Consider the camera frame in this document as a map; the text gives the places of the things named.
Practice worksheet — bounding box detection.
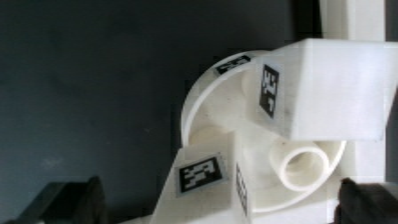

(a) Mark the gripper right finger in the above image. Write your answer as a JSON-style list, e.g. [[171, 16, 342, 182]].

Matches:
[[333, 178, 398, 224]]

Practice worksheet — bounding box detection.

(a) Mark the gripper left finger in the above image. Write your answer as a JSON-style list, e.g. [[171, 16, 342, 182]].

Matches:
[[17, 176, 111, 224]]

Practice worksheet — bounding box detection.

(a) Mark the white round stool seat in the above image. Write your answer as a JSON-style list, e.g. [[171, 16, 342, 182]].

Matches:
[[182, 51, 347, 214]]

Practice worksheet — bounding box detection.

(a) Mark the white U-shaped fence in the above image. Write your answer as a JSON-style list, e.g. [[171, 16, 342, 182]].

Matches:
[[122, 0, 398, 224]]

